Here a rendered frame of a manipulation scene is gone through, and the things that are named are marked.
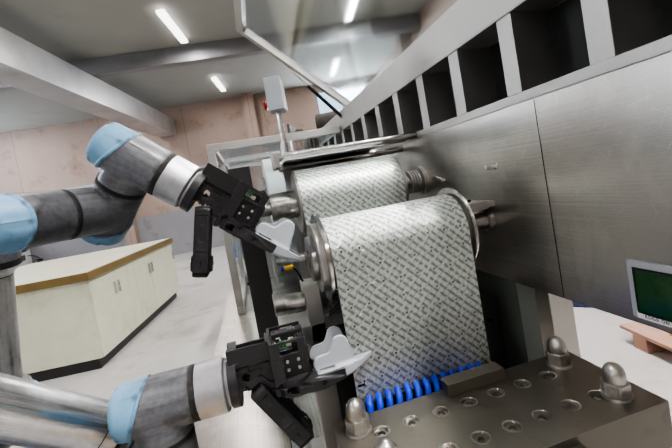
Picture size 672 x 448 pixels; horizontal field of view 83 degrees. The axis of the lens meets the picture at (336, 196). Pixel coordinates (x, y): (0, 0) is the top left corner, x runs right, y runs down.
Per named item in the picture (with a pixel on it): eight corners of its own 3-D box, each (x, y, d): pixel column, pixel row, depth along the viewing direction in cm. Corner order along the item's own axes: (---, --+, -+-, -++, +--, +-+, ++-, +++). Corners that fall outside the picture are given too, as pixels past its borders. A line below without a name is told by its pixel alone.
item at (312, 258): (316, 288, 61) (308, 272, 68) (328, 285, 61) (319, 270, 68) (309, 244, 59) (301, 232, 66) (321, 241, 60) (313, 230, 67)
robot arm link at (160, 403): (130, 429, 56) (119, 373, 55) (208, 406, 58) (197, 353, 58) (111, 466, 48) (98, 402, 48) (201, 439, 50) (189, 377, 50)
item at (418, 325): (358, 406, 60) (338, 291, 59) (489, 365, 65) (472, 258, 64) (359, 408, 59) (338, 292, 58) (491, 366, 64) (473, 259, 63)
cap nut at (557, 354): (540, 362, 61) (536, 334, 60) (559, 356, 61) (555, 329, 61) (558, 372, 57) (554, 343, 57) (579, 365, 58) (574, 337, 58)
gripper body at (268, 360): (309, 335, 54) (221, 359, 51) (320, 394, 54) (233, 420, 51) (302, 318, 61) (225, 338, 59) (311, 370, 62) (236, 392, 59)
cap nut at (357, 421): (342, 426, 53) (337, 395, 53) (367, 418, 54) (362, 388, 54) (349, 443, 50) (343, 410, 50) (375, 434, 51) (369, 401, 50)
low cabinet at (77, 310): (183, 295, 601) (172, 237, 597) (107, 370, 354) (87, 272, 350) (43, 323, 578) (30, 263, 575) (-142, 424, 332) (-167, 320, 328)
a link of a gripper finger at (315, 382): (347, 371, 54) (286, 389, 52) (349, 382, 54) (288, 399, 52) (340, 357, 59) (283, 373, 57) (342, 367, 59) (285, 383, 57)
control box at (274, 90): (268, 116, 121) (262, 84, 120) (288, 112, 120) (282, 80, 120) (263, 112, 114) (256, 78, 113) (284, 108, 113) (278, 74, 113)
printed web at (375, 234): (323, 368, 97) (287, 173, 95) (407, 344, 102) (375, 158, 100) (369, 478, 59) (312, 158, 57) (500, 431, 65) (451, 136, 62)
